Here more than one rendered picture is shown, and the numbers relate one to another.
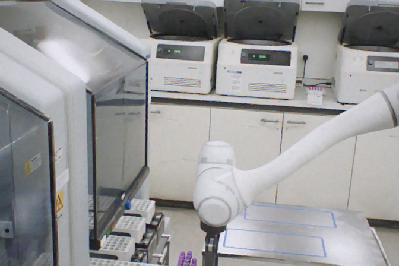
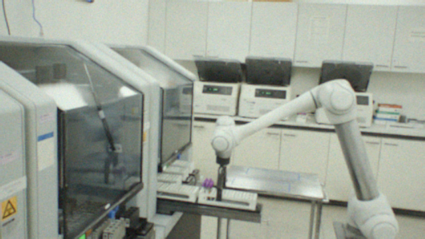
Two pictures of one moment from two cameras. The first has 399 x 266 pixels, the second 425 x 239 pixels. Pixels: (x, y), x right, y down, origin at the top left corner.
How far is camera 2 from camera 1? 0.62 m
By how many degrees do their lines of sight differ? 9
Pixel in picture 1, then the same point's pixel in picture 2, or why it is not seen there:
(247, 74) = (258, 103)
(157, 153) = (200, 153)
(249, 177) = (238, 129)
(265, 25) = (271, 75)
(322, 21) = (308, 73)
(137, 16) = (192, 69)
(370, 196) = (339, 185)
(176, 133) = not seen: hidden behind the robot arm
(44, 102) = (141, 85)
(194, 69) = (225, 100)
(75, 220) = (151, 151)
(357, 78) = not seen: hidden behind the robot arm
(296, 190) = not seen: hidden behind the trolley
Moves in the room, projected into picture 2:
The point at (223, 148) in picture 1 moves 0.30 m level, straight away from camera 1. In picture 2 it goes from (228, 118) to (232, 110)
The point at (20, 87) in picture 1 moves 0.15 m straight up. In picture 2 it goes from (130, 78) to (131, 44)
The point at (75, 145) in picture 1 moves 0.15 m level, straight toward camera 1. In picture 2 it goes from (153, 111) to (153, 117)
